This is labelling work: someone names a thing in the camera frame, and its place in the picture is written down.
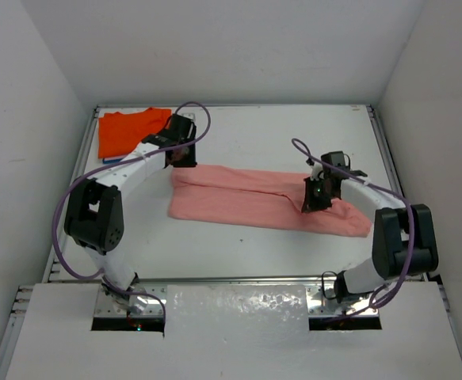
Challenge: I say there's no pink t-shirt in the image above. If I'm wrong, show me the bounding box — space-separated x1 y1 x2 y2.
168 165 372 238

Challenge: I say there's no folded blue t-shirt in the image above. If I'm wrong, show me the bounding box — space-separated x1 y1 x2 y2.
102 158 123 165

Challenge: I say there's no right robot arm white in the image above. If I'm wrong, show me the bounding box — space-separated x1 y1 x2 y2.
301 169 439 303

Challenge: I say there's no white foam front panel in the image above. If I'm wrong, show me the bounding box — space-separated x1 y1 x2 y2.
7 283 462 379

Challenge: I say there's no folded orange t-shirt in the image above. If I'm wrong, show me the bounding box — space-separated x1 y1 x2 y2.
97 108 172 159

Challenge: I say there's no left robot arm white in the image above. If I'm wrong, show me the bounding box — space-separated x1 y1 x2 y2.
64 113 197 291

